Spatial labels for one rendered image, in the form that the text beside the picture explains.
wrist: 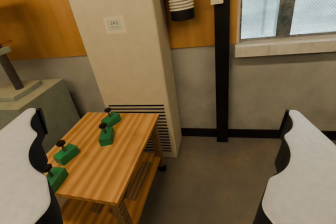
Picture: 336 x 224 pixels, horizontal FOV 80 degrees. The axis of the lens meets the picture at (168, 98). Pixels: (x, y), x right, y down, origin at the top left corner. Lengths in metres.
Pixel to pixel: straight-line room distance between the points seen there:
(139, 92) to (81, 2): 0.66
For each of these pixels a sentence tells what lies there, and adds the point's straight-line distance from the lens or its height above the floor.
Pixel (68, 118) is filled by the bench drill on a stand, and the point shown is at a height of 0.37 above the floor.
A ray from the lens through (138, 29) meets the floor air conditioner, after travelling 1.29.
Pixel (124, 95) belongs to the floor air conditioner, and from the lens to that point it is 1.51.
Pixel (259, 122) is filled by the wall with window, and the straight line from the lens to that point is 1.90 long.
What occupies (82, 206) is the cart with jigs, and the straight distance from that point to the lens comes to 1.51.
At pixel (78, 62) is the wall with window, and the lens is 1.95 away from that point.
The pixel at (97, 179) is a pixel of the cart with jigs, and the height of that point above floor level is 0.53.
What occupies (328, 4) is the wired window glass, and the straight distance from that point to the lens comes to 1.72.
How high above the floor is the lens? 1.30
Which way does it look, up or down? 30 degrees down
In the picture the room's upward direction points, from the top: 9 degrees counter-clockwise
